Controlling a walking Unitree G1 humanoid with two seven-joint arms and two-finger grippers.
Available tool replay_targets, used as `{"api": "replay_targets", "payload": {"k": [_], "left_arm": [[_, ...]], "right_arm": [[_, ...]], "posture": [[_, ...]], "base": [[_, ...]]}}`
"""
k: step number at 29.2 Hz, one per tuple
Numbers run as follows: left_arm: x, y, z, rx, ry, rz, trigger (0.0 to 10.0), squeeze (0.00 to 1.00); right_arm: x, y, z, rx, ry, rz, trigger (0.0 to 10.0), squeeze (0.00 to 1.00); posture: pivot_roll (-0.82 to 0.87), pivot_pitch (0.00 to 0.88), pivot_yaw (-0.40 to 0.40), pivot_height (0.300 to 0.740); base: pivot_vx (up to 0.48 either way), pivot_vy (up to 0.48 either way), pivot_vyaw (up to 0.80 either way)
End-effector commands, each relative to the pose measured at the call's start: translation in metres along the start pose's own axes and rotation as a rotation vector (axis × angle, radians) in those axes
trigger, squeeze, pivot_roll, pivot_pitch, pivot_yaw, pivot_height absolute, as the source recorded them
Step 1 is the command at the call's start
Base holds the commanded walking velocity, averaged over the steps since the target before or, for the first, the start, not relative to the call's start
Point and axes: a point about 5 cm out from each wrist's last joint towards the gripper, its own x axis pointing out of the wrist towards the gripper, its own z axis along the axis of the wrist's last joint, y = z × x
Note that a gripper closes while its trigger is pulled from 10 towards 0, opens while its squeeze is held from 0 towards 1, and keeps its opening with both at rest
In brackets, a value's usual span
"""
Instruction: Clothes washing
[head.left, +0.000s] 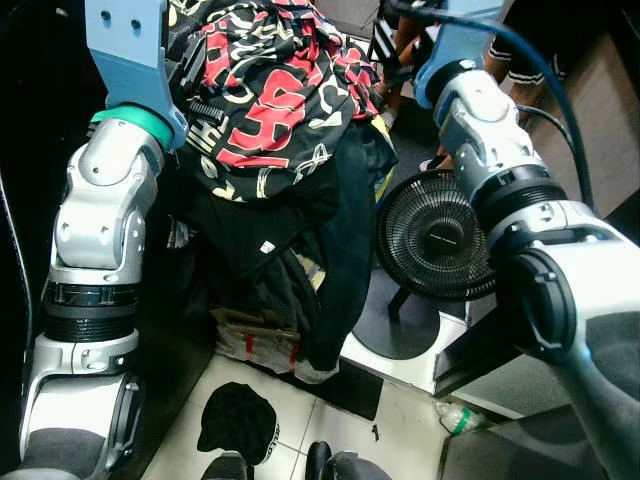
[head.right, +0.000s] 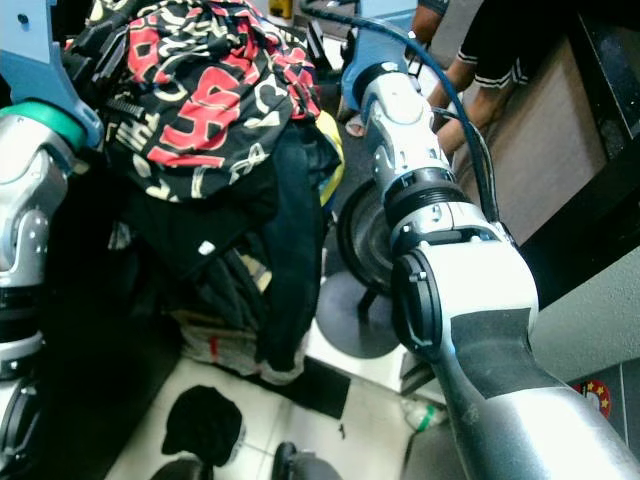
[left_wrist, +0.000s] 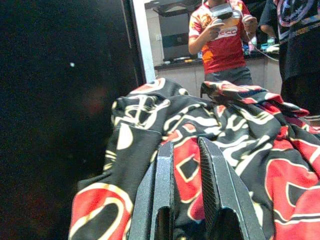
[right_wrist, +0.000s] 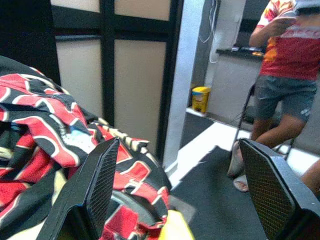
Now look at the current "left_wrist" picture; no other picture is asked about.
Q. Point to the person in red jersey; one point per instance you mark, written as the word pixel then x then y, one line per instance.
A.
pixel 222 52

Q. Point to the person in black patterned shirt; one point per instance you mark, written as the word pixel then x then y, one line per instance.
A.
pixel 300 50

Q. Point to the dark range hood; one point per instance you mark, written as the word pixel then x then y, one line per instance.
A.
pixel 172 10

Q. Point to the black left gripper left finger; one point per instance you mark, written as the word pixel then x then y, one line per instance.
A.
pixel 155 190

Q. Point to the dark glass door panel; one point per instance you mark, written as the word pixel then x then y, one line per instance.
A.
pixel 62 75

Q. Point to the white door frame post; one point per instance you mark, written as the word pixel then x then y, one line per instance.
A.
pixel 144 45

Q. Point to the black red cream patterned garment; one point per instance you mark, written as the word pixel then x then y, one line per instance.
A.
pixel 250 140

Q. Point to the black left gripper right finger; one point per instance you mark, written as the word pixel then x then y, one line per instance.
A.
pixel 225 190

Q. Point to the black top kitchen counter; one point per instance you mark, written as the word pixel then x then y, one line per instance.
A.
pixel 180 63

